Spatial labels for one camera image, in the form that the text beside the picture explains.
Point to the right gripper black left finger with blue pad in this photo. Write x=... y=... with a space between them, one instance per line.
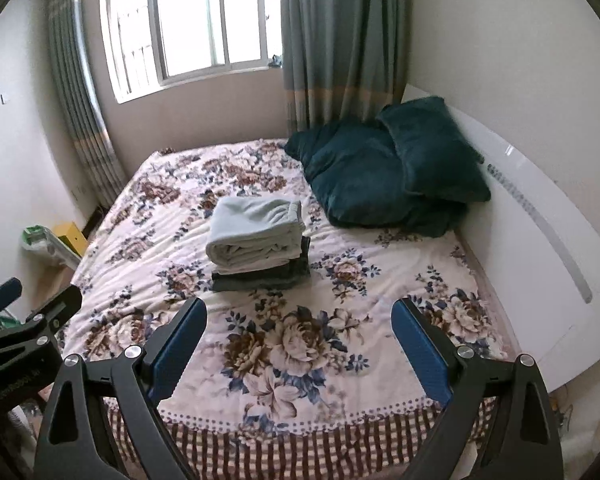
x=76 y=440

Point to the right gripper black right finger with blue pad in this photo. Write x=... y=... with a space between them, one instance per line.
x=522 y=439

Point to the light green fleece pants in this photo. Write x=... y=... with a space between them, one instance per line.
x=252 y=233

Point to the green white plastic bag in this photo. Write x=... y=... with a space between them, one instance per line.
x=43 y=243

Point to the yellow box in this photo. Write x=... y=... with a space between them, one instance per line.
x=71 y=236

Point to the white bed headboard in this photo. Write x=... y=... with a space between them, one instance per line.
x=539 y=254

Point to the teal curtain left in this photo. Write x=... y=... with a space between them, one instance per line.
x=78 y=100

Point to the teal curtain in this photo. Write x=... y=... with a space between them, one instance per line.
x=78 y=100
x=343 y=58

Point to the floral bed blanket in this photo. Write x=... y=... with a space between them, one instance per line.
x=303 y=383

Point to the dark teal pillow back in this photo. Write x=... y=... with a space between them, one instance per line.
x=437 y=161

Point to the teal curtain right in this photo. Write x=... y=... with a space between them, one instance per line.
x=343 y=58

